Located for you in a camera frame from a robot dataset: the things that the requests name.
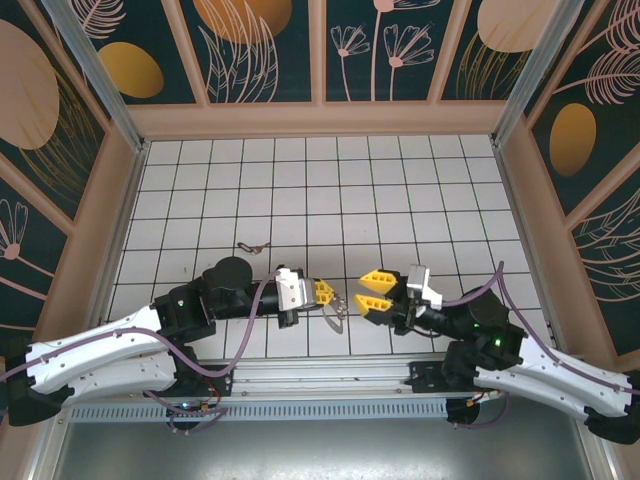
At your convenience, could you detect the small circuit board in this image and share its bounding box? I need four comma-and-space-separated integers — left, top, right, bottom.
164, 399, 214, 419

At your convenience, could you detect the grey metal sheet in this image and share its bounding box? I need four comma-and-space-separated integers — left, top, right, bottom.
29, 394, 617, 480

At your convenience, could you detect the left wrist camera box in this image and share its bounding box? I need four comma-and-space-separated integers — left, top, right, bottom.
273, 267, 320, 311

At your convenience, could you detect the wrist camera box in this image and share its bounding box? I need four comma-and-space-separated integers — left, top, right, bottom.
273, 267, 320, 311
405, 263, 445, 309

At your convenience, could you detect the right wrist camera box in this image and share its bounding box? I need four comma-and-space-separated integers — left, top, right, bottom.
405, 263, 445, 309

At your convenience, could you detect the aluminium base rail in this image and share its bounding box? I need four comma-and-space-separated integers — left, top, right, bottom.
49, 353, 597, 402

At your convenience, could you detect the aluminium side rail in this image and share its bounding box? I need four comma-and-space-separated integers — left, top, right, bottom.
87, 143, 150, 361
492, 143, 559, 354

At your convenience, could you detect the grey slotted cable duct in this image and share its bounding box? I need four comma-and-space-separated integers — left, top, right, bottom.
69, 398, 449, 422

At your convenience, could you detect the aluminium frame post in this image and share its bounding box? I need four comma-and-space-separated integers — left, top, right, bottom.
489, 0, 589, 147
42, 0, 151, 154

